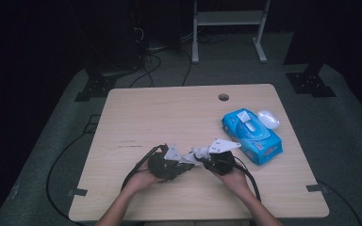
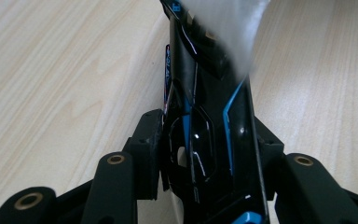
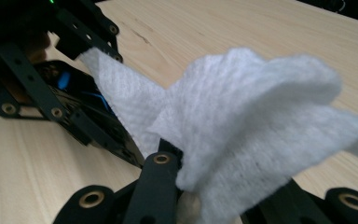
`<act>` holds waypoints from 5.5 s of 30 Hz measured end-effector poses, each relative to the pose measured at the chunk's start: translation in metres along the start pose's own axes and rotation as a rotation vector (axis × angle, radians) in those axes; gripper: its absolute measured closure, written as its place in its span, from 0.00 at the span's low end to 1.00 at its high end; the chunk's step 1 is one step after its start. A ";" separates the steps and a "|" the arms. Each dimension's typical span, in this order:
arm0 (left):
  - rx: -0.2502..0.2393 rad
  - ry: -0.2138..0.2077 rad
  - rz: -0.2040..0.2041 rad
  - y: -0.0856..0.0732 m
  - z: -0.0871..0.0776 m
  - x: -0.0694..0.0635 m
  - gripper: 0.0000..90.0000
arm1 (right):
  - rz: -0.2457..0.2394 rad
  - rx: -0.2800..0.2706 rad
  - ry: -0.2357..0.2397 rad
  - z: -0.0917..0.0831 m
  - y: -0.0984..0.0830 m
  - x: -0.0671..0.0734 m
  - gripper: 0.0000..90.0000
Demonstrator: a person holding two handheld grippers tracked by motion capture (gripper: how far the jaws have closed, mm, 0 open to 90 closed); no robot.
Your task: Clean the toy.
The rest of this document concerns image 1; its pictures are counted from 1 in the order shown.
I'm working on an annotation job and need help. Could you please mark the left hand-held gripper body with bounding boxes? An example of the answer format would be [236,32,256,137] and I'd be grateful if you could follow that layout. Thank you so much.
[148,143,185,182]

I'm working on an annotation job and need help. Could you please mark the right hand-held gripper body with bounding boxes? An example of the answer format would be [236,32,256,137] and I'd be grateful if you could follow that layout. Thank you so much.
[205,138,242,176]

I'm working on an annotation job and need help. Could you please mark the blue toy car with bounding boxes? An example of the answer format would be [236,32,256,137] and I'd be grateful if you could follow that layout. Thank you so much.
[177,160,197,177]

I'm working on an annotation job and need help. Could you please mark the white wet wipe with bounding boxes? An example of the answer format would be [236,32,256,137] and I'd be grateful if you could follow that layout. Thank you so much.
[181,145,211,167]

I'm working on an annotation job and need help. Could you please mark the blue wet wipe pack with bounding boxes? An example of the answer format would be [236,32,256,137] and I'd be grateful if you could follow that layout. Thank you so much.
[221,107,284,166]

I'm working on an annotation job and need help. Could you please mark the person's right hand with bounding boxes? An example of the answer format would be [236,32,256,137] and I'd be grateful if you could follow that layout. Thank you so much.
[216,169,253,197]

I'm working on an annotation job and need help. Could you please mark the person's left hand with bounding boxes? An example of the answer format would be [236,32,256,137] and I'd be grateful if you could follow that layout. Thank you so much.
[122,170,169,196]

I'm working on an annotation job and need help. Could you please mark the grey tape strip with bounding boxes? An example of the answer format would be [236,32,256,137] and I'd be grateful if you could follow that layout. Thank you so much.
[67,187,89,198]
[305,184,329,193]

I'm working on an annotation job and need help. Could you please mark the black stand base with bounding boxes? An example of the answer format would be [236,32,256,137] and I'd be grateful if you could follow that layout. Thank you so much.
[74,70,118,103]
[286,59,337,98]

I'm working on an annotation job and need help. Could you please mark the white metal stand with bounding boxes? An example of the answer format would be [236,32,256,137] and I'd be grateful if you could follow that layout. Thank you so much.
[191,0,272,65]

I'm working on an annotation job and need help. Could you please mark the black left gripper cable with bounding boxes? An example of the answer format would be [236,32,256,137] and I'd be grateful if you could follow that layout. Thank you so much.
[121,144,169,192]

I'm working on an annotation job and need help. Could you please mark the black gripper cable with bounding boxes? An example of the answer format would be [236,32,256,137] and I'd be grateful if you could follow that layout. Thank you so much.
[229,155,262,202]
[121,144,169,192]

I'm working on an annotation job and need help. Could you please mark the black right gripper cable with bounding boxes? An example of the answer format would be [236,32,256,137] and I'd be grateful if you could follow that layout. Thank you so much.
[229,155,262,202]

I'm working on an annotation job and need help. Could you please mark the black floor cable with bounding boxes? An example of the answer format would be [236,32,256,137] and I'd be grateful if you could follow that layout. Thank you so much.
[181,48,193,88]
[128,52,163,89]
[317,179,362,226]
[45,114,102,226]

